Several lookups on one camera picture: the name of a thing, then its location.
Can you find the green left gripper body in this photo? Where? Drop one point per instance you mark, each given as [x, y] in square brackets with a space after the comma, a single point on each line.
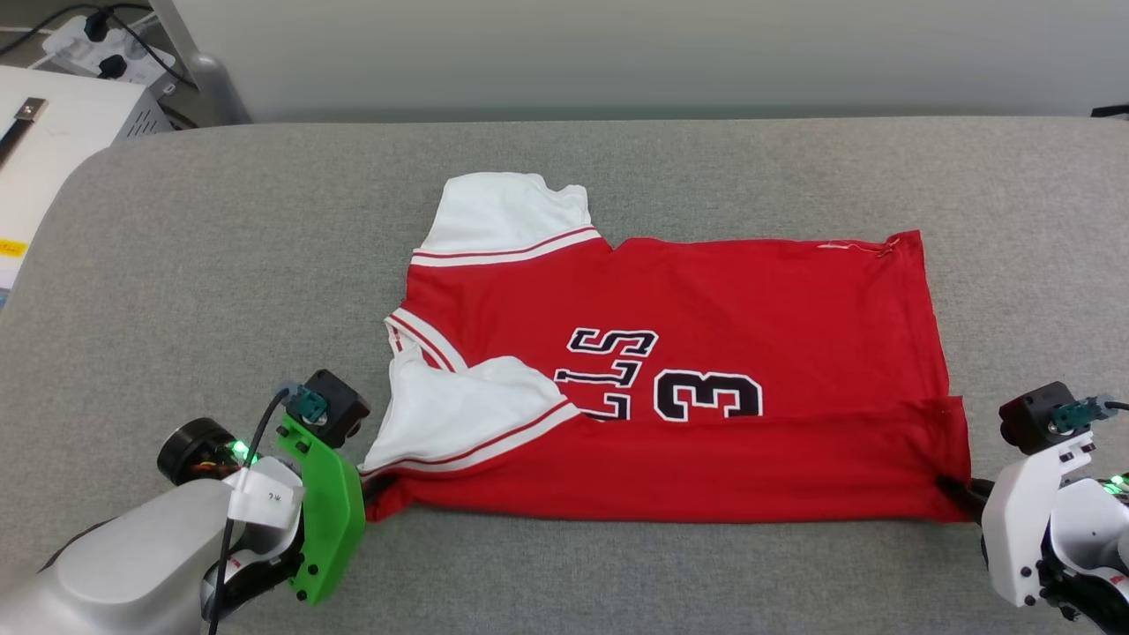
[335, 520]

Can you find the black floor base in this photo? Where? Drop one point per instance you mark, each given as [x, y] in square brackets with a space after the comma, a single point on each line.
[1113, 111]

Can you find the white equipment case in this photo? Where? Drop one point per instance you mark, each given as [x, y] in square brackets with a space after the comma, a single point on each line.
[62, 141]

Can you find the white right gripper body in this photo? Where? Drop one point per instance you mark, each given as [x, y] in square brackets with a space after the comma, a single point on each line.
[1014, 529]

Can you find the black power plug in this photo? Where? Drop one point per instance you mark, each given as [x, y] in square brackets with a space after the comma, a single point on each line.
[112, 66]
[97, 25]

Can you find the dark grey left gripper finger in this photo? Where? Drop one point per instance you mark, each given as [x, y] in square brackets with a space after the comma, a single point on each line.
[377, 494]

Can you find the white power strip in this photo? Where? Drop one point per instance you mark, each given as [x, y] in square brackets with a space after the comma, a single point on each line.
[75, 48]

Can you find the grey metal partition post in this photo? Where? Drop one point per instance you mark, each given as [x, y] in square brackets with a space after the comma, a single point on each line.
[207, 79]

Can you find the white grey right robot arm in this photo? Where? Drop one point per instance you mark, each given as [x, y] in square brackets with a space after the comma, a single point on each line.
[1089, 538]

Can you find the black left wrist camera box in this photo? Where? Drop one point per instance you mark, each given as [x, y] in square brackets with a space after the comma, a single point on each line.
[340, 410]

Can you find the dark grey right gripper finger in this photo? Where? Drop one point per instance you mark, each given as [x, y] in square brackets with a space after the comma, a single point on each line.
[968, 498]

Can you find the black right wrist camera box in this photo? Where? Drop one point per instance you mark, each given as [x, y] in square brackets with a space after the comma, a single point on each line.
[1028, 419]

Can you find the red white basketball jersey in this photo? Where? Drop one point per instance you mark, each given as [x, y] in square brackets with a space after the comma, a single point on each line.
[706, 291]

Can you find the yellow warning label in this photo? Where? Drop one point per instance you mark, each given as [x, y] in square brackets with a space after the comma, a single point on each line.
[11, 248]

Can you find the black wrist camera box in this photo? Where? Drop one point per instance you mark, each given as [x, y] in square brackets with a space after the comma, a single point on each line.
[1028, 419]
[340, 410]

